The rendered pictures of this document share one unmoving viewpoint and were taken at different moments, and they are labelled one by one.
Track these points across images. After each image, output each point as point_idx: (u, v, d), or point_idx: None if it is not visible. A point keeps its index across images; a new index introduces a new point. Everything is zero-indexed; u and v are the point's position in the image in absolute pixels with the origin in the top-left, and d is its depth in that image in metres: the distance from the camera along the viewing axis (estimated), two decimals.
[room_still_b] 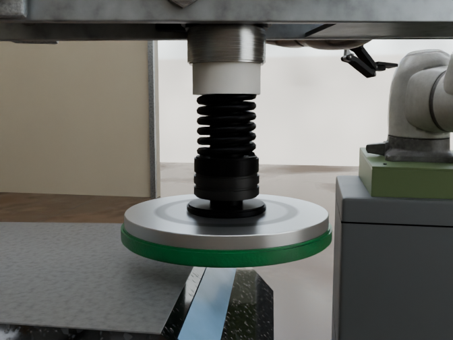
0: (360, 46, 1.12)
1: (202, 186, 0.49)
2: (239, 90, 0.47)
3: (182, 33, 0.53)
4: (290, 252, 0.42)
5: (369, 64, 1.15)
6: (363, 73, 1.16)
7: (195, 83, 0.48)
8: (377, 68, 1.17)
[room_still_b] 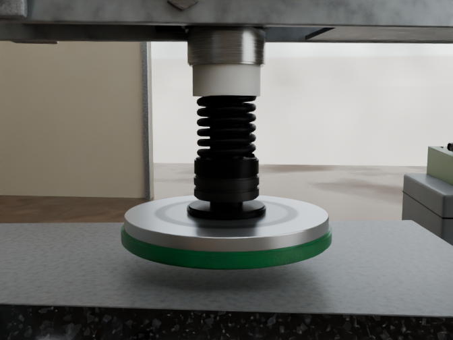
0: None
1: (202, 188, 0.49)
2: (239, 92, 0.47)
3: (182, 34, 0.53)
4: (329, 227, 0.52)
5: None
6: None
7: (195, 84, 0.48)
8: None
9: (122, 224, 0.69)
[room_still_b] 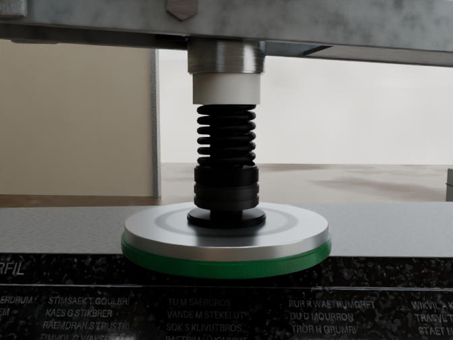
0: None
1: (202, 196, 0.49)
2: (239, 101, 0.47)
3: (180, 43, 0.53)
4: (290, 264, 0.42)
5: None
6: None
7: (195, 93, 0.48)
8: None
9: (284, 205, 0.83)
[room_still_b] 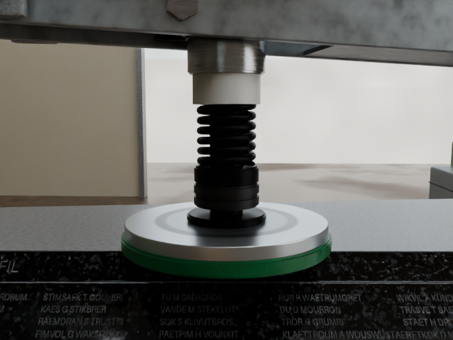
0: None
1: (202, 196, 0.49)
2: (239, 101, 0.47)
3: (180, 43, 0.53)
4: None
5: None
6: None
7: (195, 93, 0.48)
8: None
9: (272, 203, 0.85)
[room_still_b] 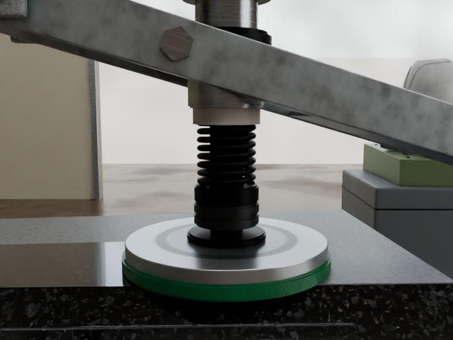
0: None
1: (202, 216, 0.49)
2: (239, 122, 0.47)
3: (172, 76, 0.54)
4: None
5: None
6: None
7: (195, 113, 0.49)
8: None
9: (74, 218, 0.73)
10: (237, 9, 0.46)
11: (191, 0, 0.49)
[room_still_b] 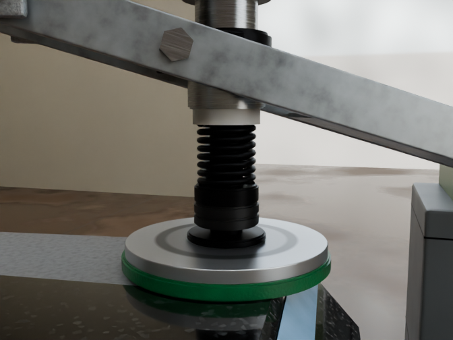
0: None
1: (202, 216, 0.49)
2: (239, 122, 0.47)
3: (172, 77, 0.54)
4: None
5: None
6: None
7: (195, 113, 0.49)
8: None
9: None
10: (237, 10, 0.46)
11: (191, 0, 0.49)
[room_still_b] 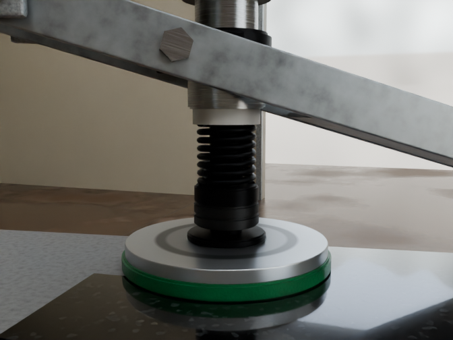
0: None
1: (202, 216, 0.49)
2: (239, 122, 0.47)
3: (172, 77, 0.54)
4: None
5: None
6: None
7: (195, 113, 0.49)
8: None
9: None
10: (237, 10, 0.46)
11: (191, 0, 0.49)
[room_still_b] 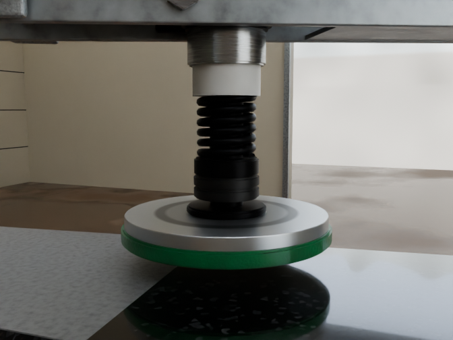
0: None
1: (202, 187, 0.49)
2: (239, 92, 0.47)
3: (182, 34, 0.53)
4: (296, 253, 0.43)
5: None
6: None
7: (195, 84, 0.48)
8: None
9: (325, 249, 0.57)
10: None
11: None
